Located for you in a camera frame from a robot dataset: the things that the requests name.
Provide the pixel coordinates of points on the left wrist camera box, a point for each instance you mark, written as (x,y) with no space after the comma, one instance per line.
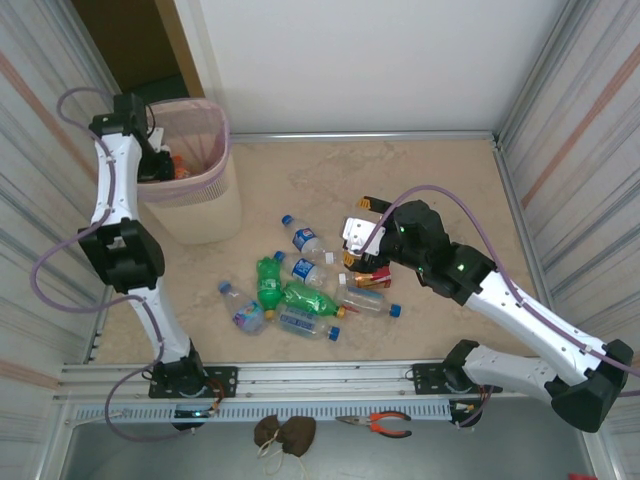
(157,137)

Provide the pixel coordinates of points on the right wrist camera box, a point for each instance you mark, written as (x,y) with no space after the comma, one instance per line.
(357,232)

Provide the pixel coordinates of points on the clear bottle blue cap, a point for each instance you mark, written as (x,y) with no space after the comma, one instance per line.
(365,300)

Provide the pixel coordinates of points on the clear bottle purple label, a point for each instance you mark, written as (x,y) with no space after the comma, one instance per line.
(247,315)

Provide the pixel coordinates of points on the brown wooden door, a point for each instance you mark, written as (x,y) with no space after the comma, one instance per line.
(180,45)

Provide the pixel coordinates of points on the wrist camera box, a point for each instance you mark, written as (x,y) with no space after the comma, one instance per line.
(157,137)
(357,232)

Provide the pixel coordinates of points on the small red object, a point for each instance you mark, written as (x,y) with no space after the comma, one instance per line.
(580,476)

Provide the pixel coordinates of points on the clear bottle blue Pepsi label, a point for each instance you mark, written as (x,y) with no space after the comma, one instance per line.
(302,270)
(302,239)

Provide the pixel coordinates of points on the green plastic bottle yellow cap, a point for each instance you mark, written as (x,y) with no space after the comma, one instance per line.
(270,285)
(310,299)

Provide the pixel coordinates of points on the beige plastic waste bin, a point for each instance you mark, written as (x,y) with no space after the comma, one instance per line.
(200,220)

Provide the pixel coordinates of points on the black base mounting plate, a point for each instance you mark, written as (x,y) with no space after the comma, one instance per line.
(425,377)
(225,382)

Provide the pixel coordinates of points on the aluminium mounting rail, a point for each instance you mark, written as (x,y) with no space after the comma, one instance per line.
(320,377)

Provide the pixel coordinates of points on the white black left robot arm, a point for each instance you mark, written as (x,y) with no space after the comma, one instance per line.
(115,180)

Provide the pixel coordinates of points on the brown cloth pouch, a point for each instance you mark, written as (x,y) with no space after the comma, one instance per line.
(267,430)
(299,435)

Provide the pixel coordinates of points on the clear bottle white cap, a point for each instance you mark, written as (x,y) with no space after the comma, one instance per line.
(329,257)

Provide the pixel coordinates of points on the bottle red gold label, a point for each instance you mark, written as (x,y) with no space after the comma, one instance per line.
(370,281)

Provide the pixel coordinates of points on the clear bottle pale blue label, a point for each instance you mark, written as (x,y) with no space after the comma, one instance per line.
(300,322)

